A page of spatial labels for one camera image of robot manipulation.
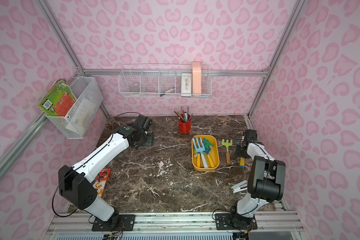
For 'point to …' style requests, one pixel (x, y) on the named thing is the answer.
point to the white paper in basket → (82, 116)
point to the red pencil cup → (185, 127)
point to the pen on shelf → (169, 90)
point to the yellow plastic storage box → (212, 141)
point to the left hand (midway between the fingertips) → (147, 137)
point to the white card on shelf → (186, 83)
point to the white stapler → (240, 187)
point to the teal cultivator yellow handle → (242, 162)
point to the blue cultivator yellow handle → (207, 150)
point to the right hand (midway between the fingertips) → (242, 150)
